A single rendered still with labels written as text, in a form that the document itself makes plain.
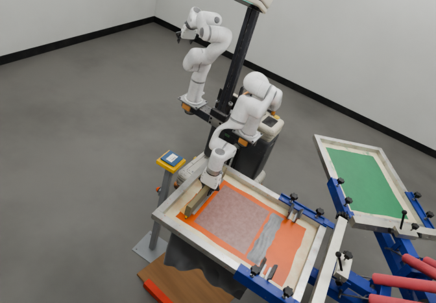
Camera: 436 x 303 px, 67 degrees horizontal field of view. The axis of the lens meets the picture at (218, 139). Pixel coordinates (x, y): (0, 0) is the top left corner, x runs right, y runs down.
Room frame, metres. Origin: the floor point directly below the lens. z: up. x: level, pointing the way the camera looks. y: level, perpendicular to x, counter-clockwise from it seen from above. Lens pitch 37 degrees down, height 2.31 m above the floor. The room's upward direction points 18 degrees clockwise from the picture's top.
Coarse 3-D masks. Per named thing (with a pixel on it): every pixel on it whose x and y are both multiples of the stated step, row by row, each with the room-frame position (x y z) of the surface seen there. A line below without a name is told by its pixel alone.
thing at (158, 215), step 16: (208, 160) 1.51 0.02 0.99; (192, 176) 1.33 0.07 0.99; (240, 176) 1.46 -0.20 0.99; (176, 192) 1.19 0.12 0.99; (272, 192) 1.42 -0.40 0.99; (160, 208) 1.05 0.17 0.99; (288, 208) 1.35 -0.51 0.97; (176, 224) 0.99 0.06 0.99; (320, 224) 1.29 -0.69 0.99; (192, 240) 0.93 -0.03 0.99; (320, 240) 1.18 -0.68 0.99; (208, 256) 0.90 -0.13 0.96; (224, 256) 0.90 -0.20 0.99; (304, 272) 0.96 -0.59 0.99; (304, 288) 0.87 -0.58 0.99
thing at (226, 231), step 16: (208, 208) 1.18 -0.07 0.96; (192, 224) 1.05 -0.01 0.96; (208, 224) 1.08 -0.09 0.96; (224, 224) 1.11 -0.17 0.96; (240, 224) 1.14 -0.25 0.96; (224, 240) 1.02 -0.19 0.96; (240, 240) 1.04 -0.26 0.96; (240, 256) 0.95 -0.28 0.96; (272, 256) 1.01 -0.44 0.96; (288, 256) 1.04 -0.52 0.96; (288, 272) 0.95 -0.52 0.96
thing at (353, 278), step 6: (348, 276) 0.97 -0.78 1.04; (354, 276) 0.98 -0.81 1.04; (360, 276) 0.99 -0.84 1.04; (348, 282) 0.95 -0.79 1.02; (354, 282) 0.95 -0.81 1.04; (360, 282) 0.96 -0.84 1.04; (366, 282) 0.97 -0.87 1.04; (354, 288) 0.94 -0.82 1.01; (360, 288) 0.94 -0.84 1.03; (366, 288) 0.94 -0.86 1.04; (360, 294) 0.93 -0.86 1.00
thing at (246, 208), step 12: (216, 192) 1.31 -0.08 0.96; (228, 192) 1.34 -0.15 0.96; (240, 192) 1.37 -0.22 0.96; (216, 204) 1.22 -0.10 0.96; (228, 204) 1.25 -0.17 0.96; (240, 204) 1.28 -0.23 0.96; (252, 204) 1.31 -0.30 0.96; (264, 204) 1.33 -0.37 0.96; (240, 216) 1.19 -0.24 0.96; (252, 216) 1.22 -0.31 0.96; (264, 216) 1.25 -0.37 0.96; (288, 228) 1.22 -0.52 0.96; (300, 228) 1.24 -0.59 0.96; (276, 240) 1.12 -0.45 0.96; (288, 240) 1.14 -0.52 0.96; (300, 240) 1.17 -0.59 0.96
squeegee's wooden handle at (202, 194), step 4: (224, 168) 1.40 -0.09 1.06; (224, 172) 1.40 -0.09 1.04; (204, 188) 1.21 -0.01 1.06; (208, 188) 1.22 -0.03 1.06; (200, 192) 1.18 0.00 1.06; (204, 192) 1.18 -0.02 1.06; (196, 196) 1.14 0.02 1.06; (200, 196) 1.15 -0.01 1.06; (204, 196) 1.19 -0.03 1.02; (192, 200) 1.10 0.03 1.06; (196, 200) 1.11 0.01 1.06; (200, 200) 1.15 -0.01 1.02; (188, 204) 1.07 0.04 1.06; (192, 204) 1.08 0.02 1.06; (196, 204) 1.11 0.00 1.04; (188, 208) 1.06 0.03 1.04; (192, 208) 1.07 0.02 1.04; (184, 212) 1.07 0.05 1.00; (188, 212) 1.06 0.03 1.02; (192, 212) 1.09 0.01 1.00; (188, 216) 1.06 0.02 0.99
